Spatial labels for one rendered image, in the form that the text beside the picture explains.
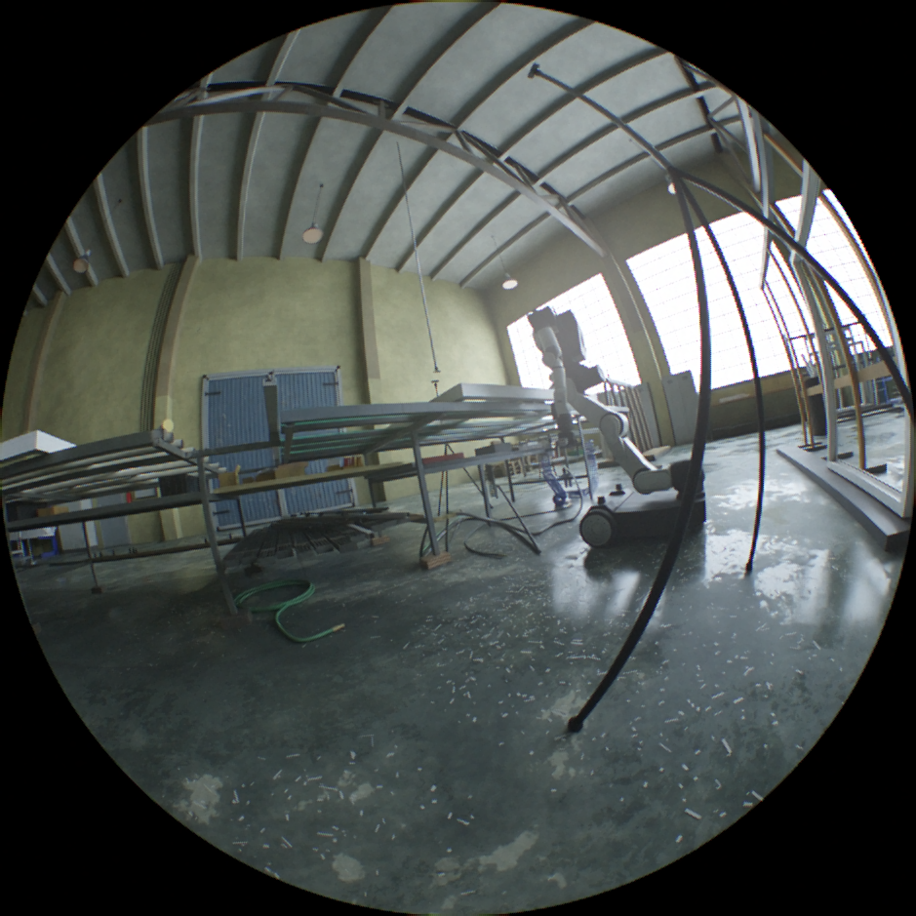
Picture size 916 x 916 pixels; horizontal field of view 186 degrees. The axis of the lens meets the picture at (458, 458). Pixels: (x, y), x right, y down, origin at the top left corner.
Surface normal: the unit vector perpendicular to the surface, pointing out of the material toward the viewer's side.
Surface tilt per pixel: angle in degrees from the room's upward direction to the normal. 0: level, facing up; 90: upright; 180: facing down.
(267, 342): 90
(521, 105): 180
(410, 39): 180
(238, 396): 90
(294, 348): 90
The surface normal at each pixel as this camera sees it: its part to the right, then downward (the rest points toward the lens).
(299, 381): 0.58, -0.14
